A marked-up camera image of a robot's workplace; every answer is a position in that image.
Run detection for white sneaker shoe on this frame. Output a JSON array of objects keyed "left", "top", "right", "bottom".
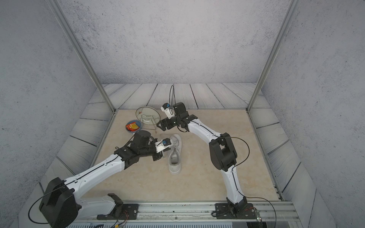
[{"left": 168, "top": 134, "right": 182, "bottom": 175}]

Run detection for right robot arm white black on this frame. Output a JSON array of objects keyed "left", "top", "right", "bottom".
[{"left": 157, "top": 102, "right": 258, "bottom": 219}]

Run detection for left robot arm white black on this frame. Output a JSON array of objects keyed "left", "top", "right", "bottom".
[{"left": 39, "top": 130, "right": 173, "bottom": 228}]

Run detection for blue ceramic bowl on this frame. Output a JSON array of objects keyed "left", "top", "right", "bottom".
[{"left": 125, "top": 120, "right": 142, "bottom": 134}]

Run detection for red yellow snack packet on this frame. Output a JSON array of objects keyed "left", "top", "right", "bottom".
[{"left": 125, "top": 122, "right": 140, "bottom": 132}]

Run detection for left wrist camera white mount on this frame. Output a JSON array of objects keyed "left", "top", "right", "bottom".
[{"left": 155, "top": 138, "right": 173, "bottom": 153}]

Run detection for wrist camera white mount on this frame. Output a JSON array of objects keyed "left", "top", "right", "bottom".
[
  {"left": 161, "top": 103, "right": 175, "bottom": 119},
  {"left": 155, "top": 138, "right": 173, "bottom": 153}
]

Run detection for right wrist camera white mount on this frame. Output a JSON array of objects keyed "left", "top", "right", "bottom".
[{"left": 161, "top": 103, "right": 175, "bottom": 119}]

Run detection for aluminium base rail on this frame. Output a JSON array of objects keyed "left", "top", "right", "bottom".
[{"left": 76, "top": 200, "right": 302, "bottom": 228}]

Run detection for left aluminium frame post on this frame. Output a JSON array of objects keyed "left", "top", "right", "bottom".
[{"left": 47, "top": 0, "right": 116, "bottom": 114}]

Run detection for aluminium frame post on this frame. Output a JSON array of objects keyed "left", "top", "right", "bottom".
[
  {"left": 47, "top": 0, "right": 116, "bottom": 114},
  {"left": 246, "top": 0, "right": 300, "bottom": 114}
]

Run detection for right aluminium frame post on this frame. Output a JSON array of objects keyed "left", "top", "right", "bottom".
[{"left": 246, "top": 0, "right": 300, "bottom": 114}]

